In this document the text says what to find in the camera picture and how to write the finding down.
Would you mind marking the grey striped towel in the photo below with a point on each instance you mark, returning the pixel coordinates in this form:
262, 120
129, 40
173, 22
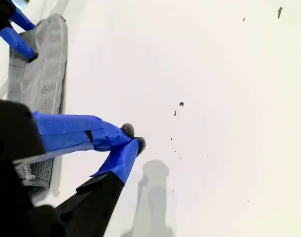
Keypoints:
47, 74

